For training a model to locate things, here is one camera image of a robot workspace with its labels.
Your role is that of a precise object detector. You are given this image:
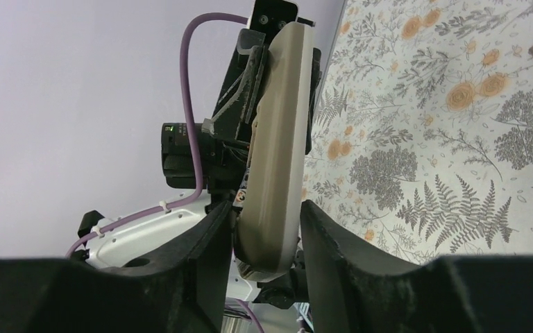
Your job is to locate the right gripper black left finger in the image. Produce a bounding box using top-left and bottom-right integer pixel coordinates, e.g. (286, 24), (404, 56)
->
(0, 201), (232, 332)

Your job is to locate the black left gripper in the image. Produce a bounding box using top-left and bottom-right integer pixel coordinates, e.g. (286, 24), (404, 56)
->
(202, 27), (323, 157)

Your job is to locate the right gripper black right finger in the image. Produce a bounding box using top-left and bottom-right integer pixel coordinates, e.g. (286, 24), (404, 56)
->
(301, 200), (533, 332)

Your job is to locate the white remote control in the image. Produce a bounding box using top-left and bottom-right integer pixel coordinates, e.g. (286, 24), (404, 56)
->
(235, 22), (313, 282)

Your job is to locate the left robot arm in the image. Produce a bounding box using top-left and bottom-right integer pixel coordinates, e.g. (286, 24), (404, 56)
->
(72, 23), (321, 309)

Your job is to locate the floral patterned table mat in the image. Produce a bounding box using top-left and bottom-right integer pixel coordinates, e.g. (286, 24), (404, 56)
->
(303, 1), (533, 264)

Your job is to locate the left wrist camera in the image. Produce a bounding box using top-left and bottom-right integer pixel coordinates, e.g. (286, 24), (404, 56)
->
(247, 0), (316, 31)

